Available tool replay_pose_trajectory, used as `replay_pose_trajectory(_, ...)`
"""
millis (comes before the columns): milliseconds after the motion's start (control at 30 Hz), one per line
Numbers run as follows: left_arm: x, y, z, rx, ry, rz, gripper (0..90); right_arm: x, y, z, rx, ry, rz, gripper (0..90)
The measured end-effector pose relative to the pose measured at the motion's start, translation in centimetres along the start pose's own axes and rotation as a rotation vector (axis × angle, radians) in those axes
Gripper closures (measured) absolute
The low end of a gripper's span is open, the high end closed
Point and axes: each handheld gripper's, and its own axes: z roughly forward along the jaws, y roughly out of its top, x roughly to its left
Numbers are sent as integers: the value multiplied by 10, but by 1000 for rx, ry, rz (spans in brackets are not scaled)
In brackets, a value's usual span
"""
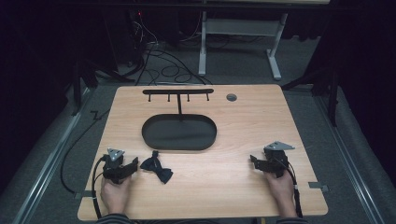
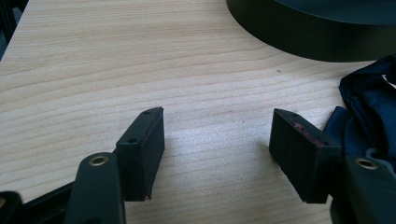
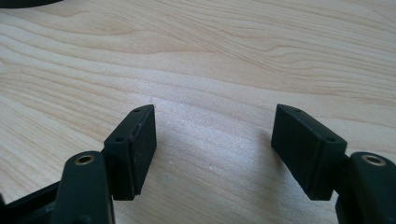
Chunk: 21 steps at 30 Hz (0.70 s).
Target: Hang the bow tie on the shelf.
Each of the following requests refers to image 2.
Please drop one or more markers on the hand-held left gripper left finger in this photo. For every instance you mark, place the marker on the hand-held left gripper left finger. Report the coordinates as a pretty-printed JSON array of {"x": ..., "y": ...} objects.
[{"x": 137, "y": 161}]

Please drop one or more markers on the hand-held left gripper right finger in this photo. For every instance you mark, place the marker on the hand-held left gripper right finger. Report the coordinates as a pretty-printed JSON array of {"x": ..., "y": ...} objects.
[{"x": 306, "y": 161}]

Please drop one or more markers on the dark blue cloth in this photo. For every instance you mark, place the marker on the dark blue cloth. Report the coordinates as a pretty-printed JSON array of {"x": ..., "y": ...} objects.
[{"x": 370, "y": 105}]

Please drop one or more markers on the dark round container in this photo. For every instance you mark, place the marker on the dark round container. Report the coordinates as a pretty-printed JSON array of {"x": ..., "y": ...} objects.
[{"x": 314, "y": 31}]

